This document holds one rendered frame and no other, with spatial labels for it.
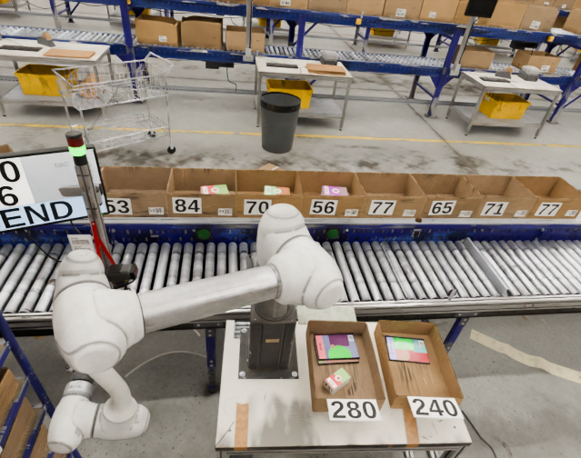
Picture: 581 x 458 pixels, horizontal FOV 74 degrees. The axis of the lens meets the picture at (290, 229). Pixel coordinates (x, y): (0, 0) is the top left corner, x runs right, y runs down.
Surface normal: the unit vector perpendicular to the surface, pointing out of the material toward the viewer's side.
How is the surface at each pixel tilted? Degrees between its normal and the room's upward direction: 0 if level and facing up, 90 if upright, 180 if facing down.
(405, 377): 2
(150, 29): 90
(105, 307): 13
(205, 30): 89
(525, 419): 0
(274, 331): 90
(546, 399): 0
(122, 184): 89
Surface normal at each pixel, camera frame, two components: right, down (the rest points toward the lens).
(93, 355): 0.40, 0.55
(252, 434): 0.10, -0.79
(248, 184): 0.14, 0.61
